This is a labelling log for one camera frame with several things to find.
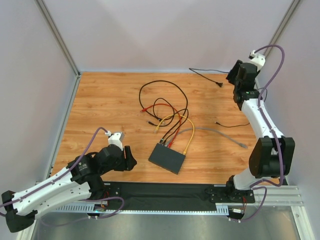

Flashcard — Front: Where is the grey slotted cable duct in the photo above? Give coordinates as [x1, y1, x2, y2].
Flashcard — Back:
[54, 201, 229, 216]

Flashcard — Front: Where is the red ethernet cable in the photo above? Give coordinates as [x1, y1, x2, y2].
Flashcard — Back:
[140, 103, 182, 148]

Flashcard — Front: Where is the aluminium right frame post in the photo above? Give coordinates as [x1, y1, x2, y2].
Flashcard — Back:
[251, 0, 302, 77]

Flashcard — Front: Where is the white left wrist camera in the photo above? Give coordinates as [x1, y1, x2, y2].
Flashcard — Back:
[105, 131, 125, 151]

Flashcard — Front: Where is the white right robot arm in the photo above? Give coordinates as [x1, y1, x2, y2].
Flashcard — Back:
[226, 57, 295, 192]

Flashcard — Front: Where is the thin black DC cable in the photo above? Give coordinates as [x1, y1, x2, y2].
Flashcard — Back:
[214, 121, 251, 128]

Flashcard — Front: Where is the black ethernet cable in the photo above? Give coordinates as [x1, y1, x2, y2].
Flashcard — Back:
[147, 97, 189, 146]

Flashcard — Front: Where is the black cable teal plug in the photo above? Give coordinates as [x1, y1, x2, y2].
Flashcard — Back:
[138, 80, 189, 148]

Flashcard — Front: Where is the aluminium frame post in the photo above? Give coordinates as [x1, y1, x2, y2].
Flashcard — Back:
[34, 0, 81, 77]
[251, 0, 302, 77]

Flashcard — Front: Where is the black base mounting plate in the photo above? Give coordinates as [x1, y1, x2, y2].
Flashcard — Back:
[84, 180, 256, 212]

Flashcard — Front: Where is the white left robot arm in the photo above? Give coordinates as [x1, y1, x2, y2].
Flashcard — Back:
[1, 144, 137, 233]

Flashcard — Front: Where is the grey ethernet cable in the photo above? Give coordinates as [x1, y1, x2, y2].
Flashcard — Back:
[169, 127, 248, 150]

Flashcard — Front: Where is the yellow ethernet cable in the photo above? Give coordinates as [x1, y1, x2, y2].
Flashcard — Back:
[153, 114, 195, 155]

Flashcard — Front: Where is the black network switch box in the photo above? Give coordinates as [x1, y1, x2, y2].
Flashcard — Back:
[148, 143, 186, 175]

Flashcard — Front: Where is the aluminium front frame rail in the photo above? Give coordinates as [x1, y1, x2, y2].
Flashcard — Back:
[34, 181, 304, 207]

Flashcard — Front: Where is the aluminium left frame post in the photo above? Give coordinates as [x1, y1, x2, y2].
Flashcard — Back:
[34, 0, 81, 77]

